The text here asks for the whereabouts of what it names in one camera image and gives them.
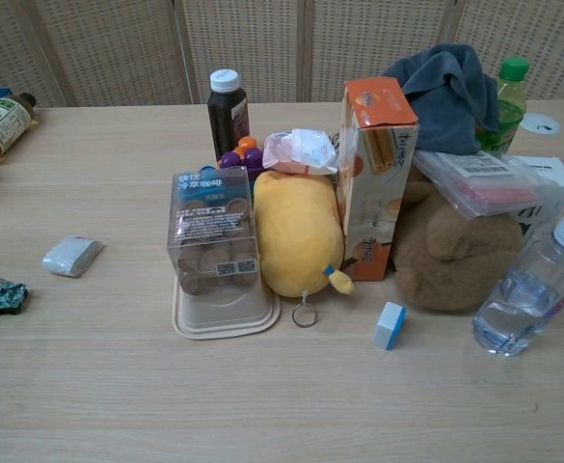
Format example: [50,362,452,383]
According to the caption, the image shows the purple and orange toy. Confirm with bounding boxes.
[216,135,265,176]

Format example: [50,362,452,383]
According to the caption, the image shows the brown plush toy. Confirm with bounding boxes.
[390,166,524,312]

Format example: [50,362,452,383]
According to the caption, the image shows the orange white biscuit box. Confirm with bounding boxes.
[335,76,421,283]

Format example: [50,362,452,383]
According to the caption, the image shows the yellow plush toy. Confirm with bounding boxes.
[253,171,356,298]

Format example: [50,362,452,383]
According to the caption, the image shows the metal key ring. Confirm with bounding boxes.
[290,288,318,331]

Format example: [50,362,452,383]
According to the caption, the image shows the beige plastic container lid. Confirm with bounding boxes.
[173,275,282,341]

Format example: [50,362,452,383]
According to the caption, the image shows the white carton box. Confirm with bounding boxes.
[500,154,564,245]

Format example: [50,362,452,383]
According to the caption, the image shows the clear zip bag red contents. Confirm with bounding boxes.
[411,149,548,222]

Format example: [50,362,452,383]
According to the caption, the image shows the round white table grommet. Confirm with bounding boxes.
[519,113,562,135]

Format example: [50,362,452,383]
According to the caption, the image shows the clear water bottle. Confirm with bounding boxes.
[471,209,564,358]

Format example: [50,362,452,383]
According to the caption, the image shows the blue grey towel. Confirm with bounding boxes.
[382,43,500,156]

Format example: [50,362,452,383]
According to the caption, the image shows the blue white eraser block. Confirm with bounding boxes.
[373,301,408,350]

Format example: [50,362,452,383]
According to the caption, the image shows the dark juice bottle white cap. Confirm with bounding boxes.
[206,68,252,164]

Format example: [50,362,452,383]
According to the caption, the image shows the pink white snack packet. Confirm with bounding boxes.
[261,127,340,177]

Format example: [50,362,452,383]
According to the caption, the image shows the clear coffee capsule box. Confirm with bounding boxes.
[167,164,260,296]

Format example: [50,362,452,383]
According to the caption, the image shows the perforated folding screen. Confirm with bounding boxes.
[0,0,564,108]

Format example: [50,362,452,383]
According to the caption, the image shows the green soda bottle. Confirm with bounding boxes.
[473,56,531,156]

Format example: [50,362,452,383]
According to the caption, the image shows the small white wrapped packet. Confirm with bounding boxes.
[41,234,104,279]

